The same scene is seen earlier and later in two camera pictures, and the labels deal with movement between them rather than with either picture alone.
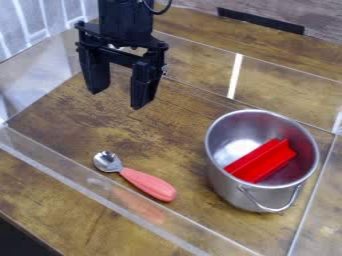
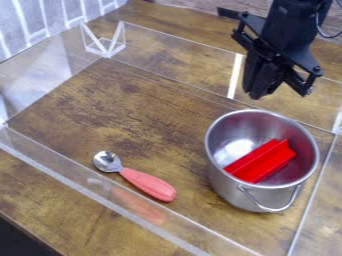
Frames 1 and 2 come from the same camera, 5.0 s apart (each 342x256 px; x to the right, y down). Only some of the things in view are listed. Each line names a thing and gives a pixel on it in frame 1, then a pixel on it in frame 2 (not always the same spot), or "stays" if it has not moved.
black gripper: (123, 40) → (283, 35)
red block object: (263, 160) stays
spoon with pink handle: (108, 161) stays
